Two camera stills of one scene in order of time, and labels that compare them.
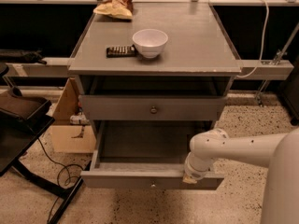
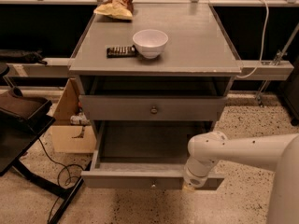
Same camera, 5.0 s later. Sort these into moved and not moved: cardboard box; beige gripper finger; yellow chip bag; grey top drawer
Moved: beige gripper finger
Not moved: cardboard box; yellow chip bag; grey top drawer
